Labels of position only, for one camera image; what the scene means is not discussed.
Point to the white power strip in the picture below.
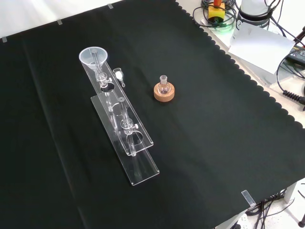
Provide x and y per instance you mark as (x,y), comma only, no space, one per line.
(241,220)

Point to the white table leg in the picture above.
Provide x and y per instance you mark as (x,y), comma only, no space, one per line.
(290,193)

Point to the black tripod leg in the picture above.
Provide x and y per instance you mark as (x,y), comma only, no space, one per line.
(302,210)

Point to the translucent plastic funnel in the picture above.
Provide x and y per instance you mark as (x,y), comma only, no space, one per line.
(87,59)

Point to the clear acrylic funnel stand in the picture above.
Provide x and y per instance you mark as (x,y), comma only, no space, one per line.
(140,164)

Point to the black box with yellow label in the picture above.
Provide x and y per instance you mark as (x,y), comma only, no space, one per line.
(297,53)

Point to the yellow stop button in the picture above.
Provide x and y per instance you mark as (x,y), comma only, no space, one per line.
(216,12)

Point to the clear tape strip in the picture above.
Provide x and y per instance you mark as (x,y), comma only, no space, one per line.
(59,22)
(110,6)
(4,39)
(247,198)

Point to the black bench cloth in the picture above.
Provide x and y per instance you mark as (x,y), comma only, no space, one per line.
(214,124)

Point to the pale board sheet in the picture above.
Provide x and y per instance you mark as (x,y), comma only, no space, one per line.
(259,45)

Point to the small round-bottom glass flask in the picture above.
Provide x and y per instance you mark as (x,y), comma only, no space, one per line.
(164,88)

